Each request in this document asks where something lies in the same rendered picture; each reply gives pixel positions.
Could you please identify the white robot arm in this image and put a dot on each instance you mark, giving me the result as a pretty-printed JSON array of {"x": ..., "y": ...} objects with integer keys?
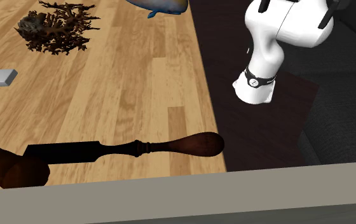
[{"x": 268, "y": 46}]

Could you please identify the blue and yellow fish figure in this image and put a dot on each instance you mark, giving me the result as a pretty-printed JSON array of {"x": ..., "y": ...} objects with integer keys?
[{"x": 165, "y": 5}]

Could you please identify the dark brown wooden mallet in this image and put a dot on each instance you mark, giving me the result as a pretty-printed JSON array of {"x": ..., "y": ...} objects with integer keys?
[{"x": 72, "y": 152}]

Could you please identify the brown branching coral ornament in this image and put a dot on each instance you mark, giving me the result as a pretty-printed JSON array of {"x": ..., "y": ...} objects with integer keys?
[{"x": 57, "y": 31}]

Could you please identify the dark grey sofa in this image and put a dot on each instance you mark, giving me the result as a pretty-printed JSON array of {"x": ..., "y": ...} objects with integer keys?
[{"x": 342, "y": 93}]

